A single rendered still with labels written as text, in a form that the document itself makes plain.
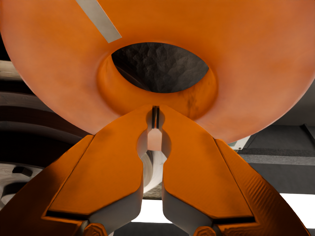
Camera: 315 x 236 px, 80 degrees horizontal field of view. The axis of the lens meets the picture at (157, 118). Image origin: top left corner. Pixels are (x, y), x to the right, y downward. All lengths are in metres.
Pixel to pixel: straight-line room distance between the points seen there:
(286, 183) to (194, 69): 8.82
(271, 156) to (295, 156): 0.62
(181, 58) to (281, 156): 5.78
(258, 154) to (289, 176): 3.78
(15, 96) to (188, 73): 0.31
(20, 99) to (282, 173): 9.24
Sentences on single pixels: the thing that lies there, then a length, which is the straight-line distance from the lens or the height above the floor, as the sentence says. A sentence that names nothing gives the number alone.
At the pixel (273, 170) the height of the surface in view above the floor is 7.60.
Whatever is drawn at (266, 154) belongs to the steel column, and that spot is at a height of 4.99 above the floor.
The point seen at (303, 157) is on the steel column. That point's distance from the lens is 6.45.
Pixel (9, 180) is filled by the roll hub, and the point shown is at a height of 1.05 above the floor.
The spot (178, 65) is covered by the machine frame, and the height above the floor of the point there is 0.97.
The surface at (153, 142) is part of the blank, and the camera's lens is 0.16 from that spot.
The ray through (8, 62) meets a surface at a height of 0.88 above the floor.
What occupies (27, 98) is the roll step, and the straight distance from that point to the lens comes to 0.30.
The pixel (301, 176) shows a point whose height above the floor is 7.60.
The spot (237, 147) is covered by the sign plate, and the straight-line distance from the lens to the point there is 0.63.
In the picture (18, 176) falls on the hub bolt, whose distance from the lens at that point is 0.32.
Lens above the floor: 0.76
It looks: 47 degrees up
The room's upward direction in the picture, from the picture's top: 177 degrees counter-clockwise
